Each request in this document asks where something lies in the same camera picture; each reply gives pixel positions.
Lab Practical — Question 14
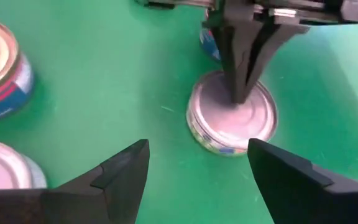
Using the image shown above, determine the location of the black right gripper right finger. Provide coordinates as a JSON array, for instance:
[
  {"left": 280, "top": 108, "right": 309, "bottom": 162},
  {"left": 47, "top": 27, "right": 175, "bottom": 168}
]
[{"left": 247, "top": 138, "right": 358, "bottom": 224}]

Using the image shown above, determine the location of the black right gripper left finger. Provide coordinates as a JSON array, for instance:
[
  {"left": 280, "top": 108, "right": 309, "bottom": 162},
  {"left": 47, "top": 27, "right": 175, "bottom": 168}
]
[{"left": 0, "top": 139, "right": 150, "bottom": 224}]

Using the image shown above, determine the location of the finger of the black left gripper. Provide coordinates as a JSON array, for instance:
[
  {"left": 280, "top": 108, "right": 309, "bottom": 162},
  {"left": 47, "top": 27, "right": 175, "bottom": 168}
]
[
  {"left": 245, "top": 24, "right": 310, "bottom": 96},
  {"left": 211, "top": 18, "right": 262, "bottom": 104}
]

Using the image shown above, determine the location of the silver-top can green-white label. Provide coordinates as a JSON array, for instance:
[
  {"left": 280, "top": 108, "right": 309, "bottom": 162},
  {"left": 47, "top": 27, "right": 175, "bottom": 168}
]
[
  {"left": 185, "top": 70, "right": 278, "bottom": 156},
  {"left": 0, "top": 139, "right": 48, "bottom": 190}
]

